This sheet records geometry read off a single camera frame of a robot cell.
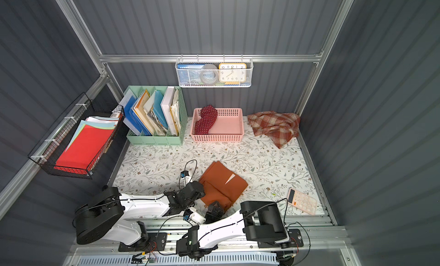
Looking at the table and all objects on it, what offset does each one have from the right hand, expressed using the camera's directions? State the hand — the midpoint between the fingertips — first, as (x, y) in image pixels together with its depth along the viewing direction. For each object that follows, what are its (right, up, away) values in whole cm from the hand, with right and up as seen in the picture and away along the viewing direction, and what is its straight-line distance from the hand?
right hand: (215, 211), depth 77 cm
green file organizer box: (-35, +46, +19) cm, 61 cm away
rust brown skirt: (+3, +9, +12) cm, 15 cm away
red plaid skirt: (+39, +40, +29) cm, 63 cm away
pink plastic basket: (+7, +41, +41) cm, 58 cm away
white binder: (-29, +58, +22) cm, 68 cm away
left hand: (-6, +9, +9) cm, 14 cm away
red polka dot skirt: (-6, +49, +37) cm, 62 cm away
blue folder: (-53, +54, +24) cm, 79 cm away
